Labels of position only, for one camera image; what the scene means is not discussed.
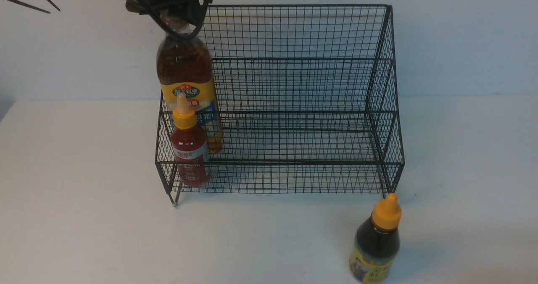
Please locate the black wire mesh shelf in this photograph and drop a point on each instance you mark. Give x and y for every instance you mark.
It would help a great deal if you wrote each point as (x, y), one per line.
(308, 102)

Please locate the red chili sauce bottle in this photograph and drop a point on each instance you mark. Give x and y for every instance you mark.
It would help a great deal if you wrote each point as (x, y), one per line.
(189, 144)

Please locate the large cooking wine bottle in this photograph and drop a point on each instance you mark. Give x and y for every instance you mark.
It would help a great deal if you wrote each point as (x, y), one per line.
(185, 66)

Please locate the dark sauce bottle yellow cap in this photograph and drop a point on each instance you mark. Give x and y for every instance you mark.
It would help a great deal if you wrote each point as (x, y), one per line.
(377, 242)

